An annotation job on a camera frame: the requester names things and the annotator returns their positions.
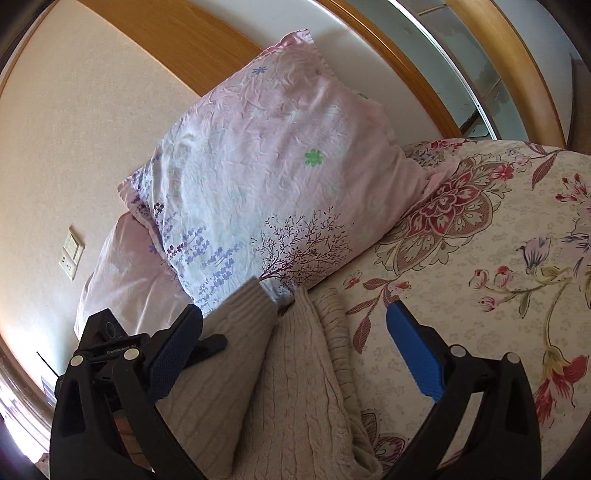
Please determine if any beige wall switch plate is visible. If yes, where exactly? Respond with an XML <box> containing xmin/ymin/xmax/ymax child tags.
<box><xmin>59</xmin><ymin>224</ymin><xmax>86</xmax><ymax>281</ymax></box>

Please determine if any pink floral pillow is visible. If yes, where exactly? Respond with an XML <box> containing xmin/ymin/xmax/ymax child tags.
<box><xmin>74</xmin><ymin>212</ymin><xmax>195</xmax><ymax>337</ymax></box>

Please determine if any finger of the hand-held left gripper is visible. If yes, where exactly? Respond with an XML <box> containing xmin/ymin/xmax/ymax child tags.
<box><xmin>185</xmin><ymin>335</ymin><xmax>229</xmax><ymax>370</ymax></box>

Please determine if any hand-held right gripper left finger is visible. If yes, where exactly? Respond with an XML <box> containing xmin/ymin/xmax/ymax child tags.
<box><xmin>48</xmin><ymin>305</ymin><xmax>208</xmax><ymax>480</ymax></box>

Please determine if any wooden door frame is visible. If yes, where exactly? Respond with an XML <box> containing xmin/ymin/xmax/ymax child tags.
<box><xmin>318</xmin><ymin>0</ymin><xmax>568</xmax><ymax>148</ymax></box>

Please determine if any cream floral bedspread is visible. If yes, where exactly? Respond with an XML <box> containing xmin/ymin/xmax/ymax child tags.
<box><xmin>314</xmin><ymin>138</ymin><xmax>591</xmax><ymax>480</ymax></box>

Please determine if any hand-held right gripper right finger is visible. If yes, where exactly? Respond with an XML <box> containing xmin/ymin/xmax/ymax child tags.
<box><xmin>383</xmin><ymin>302</ymin><xmax>543</xmax><ymax>480</ymax></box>

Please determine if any wooden wall panel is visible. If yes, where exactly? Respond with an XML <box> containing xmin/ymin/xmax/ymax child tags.
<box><xmin>78</xmin><ymin>0</ymin><xmax>264</xmax><ymax>95</ymax></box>

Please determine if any frosted glass door panel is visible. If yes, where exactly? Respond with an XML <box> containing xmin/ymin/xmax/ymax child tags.
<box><xmin>388</xmin><ymin>0</ymin><xmax>550</xmax><ymax>139</ymax></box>

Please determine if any pink pillow with tree print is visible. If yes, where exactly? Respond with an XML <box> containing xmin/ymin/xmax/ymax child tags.
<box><xmin>117</xmin><ymin>30</ymin><xmax>428</xmax><ymax>315</ymax></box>

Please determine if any beige cable knit sweater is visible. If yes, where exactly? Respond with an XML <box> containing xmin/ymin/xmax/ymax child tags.
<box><xmin>157</xmin><ymin>277</ymin><xmax>384</xmax><ymax>480</ymax></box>

